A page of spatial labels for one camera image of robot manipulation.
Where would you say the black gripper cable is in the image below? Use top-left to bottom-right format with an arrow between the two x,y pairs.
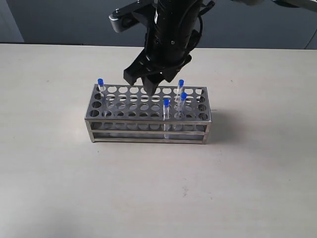
188,0 -> 216,54

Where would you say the stainless steel test tube rack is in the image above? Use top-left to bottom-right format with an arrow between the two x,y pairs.
85,84 -> 212,144

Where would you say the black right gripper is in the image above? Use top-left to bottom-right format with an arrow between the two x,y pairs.
123,0 -> 204,95

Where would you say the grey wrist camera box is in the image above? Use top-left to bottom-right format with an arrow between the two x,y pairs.
109,0 -> 152,33

